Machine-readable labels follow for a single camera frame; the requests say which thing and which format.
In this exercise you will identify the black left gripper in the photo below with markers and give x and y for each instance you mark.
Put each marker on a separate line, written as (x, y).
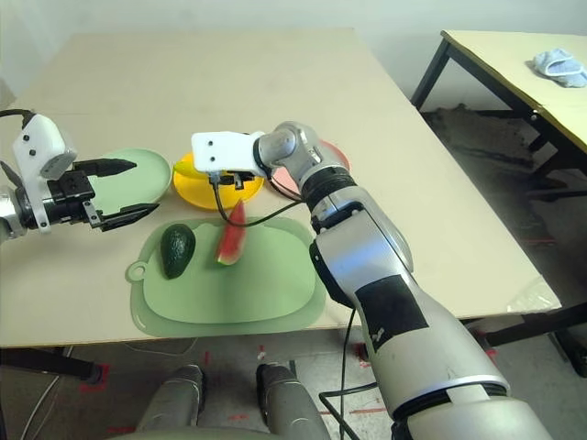
(64, 201)

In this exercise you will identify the dark floor rug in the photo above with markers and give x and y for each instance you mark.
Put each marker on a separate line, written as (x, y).
(481, 133)

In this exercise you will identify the yellow round plate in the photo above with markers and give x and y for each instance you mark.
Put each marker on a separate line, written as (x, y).
(197, 194)

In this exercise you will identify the dark green toy avocado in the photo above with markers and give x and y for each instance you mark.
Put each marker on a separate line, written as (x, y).
(178, 252)

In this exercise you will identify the green silicone cutting board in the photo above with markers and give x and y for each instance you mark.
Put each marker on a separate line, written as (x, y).
(229, 293)

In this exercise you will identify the toy watermelon slice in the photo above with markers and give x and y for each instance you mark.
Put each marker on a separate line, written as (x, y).
(231, 243)

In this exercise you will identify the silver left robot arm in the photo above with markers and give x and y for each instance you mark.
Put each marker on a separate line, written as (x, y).
(11, 211)

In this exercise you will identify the grey robot leg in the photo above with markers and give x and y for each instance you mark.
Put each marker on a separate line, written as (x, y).
(289, 403)
(172, 403)

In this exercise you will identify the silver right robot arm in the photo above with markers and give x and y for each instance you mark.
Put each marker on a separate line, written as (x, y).
(367, 256)

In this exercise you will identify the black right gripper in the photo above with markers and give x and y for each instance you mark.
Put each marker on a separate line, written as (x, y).
(236, 179)

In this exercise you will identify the grey robot left leg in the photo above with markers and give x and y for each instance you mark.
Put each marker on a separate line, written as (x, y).
(172, 403)

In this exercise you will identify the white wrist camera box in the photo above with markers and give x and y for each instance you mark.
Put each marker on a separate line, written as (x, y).
(224, 151)
(39, 142)

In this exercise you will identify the grey robot right leg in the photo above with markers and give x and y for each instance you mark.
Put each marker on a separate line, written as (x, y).
(289, 403)

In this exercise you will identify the clear plastic film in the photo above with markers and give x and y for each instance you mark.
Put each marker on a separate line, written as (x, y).
(534, 298)

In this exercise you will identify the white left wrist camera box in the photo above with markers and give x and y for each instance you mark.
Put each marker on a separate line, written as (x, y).
(39, 142)

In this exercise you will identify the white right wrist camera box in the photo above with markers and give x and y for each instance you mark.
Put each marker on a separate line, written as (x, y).
(224, 151)

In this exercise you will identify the pink round plate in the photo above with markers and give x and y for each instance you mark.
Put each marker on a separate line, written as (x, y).
(339, 156)

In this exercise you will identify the light blue cloth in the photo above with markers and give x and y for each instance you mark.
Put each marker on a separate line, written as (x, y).
(561, 69)

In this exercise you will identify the small white floor scrap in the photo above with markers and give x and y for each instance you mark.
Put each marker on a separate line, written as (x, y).
(262, 354)

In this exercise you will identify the light green round plate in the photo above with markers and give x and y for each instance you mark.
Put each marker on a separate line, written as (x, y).
(147, 188)

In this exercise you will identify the beige side table black legs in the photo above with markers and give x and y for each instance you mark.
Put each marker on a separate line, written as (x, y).
(571, 124)
(495, 59)

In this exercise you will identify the yellow toy banana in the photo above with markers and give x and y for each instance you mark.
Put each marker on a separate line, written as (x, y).
(185, 168)

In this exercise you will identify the pale green robot torso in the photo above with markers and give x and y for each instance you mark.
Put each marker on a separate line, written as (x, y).
(192, 434)

